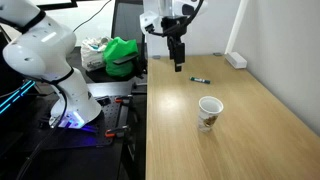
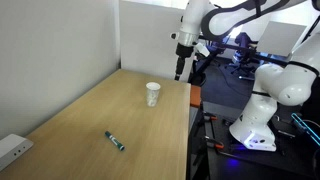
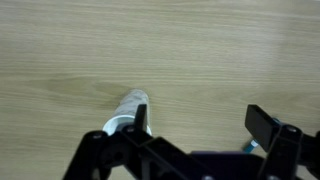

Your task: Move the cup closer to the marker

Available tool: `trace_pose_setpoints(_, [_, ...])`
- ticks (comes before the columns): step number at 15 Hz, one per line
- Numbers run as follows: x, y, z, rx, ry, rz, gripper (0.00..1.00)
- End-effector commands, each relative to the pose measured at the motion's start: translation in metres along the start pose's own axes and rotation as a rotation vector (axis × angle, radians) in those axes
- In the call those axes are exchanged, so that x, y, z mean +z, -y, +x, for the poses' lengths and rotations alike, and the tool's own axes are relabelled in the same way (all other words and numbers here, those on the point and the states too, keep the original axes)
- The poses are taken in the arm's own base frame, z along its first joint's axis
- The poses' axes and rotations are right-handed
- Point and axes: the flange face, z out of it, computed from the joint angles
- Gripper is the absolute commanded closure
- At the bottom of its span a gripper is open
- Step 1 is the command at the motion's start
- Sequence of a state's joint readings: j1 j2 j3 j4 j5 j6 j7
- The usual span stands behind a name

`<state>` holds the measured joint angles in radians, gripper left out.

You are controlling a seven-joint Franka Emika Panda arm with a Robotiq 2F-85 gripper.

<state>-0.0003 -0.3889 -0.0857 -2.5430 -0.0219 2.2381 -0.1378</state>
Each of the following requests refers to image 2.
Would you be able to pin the white paper cup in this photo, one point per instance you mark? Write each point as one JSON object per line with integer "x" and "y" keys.
{"x": 152, "y": 93}

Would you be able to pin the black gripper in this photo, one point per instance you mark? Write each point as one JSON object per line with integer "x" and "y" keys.
{"x": 182, "y": 52}

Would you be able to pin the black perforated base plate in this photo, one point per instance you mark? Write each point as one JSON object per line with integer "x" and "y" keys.
{"x": 294, "y": 155}

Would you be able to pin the green marker pen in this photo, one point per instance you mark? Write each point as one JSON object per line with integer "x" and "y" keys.
{"x": 119, "y": 145}

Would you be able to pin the black office chair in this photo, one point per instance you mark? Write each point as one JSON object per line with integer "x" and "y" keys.
{"x": 243, "y": 61}

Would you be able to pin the orange table corner block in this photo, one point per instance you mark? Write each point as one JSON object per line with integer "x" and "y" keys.
{"x": 195, "y": 96}

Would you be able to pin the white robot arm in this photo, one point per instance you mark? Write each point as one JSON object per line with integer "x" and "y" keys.
{"x": 289, "y": 85}

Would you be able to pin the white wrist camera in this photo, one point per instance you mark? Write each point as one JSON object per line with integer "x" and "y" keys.
{"x": 202, "y": 49}

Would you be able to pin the white partition panel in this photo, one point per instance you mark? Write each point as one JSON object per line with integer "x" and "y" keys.
{"x": 145, "y": 42}

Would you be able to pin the orange-handled clamp far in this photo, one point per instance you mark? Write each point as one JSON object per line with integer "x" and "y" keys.
{"x": 209, "y": 116}

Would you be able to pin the orange-handled clamp near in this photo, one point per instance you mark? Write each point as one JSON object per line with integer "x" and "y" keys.
{"x": 214, "y": 142}

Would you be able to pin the orange-handled clamp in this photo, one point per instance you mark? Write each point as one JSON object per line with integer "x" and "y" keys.
{"x": 209, "y": 116}
{"x": 214, "y": 142}

